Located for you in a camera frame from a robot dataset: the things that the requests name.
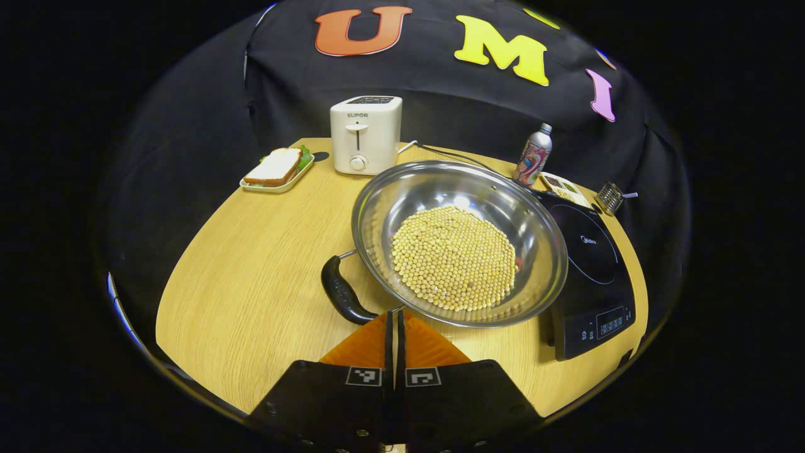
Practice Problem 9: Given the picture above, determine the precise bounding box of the silver drink bottle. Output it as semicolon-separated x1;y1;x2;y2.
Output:
513;123;553;187

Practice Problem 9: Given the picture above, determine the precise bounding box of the small white snack dish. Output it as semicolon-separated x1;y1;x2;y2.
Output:
540;172;592;208

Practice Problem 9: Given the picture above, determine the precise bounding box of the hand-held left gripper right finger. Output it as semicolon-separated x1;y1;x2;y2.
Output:
395;308;545;453

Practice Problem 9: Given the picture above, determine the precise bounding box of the steel pot with black handle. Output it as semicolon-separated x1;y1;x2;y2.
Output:
321;160;570;329

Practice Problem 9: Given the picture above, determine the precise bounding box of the white toaster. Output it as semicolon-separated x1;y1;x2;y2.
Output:
330;96;403;176

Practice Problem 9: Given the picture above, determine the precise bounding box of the black induction cooktop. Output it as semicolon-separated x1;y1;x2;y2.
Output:
528;187;637;361

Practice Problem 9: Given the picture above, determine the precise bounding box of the toaster power cable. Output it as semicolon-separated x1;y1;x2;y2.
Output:
397;140;504;174

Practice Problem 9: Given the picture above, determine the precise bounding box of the pile of soybeans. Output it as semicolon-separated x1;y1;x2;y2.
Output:
391;206;520;313

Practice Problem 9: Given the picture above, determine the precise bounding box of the wire mesh holder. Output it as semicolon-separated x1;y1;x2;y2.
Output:
594;182;638;216

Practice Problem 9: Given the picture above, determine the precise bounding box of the pale green rectangular plate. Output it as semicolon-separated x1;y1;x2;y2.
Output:
240;154;315;194

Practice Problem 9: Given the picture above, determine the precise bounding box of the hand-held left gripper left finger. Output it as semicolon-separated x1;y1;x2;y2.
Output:
248;310;396;453

